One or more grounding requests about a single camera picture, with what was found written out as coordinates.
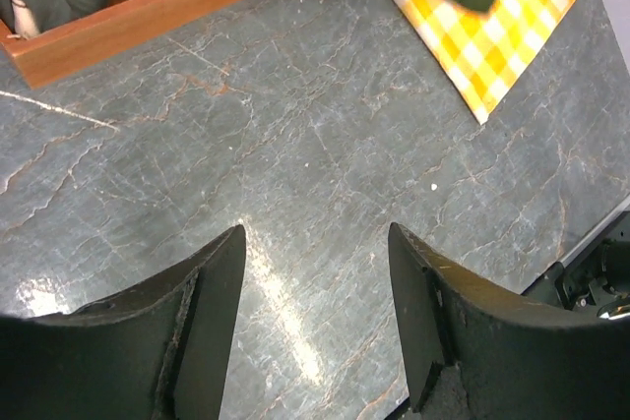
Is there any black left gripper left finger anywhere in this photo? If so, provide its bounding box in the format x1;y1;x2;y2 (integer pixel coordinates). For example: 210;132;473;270
1;225;246;419

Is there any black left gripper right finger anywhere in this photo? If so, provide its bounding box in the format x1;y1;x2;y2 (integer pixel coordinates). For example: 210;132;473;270
388;223;629;419

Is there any orange compartment organizer box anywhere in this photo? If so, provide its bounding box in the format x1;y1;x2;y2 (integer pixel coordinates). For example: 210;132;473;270
0;0;363;90

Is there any orange checkered cloth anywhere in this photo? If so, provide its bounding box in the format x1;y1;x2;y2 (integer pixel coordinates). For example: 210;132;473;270
394;0;576;124

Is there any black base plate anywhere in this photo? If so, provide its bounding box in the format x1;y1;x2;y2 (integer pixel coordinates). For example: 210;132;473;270
523;210;629;321

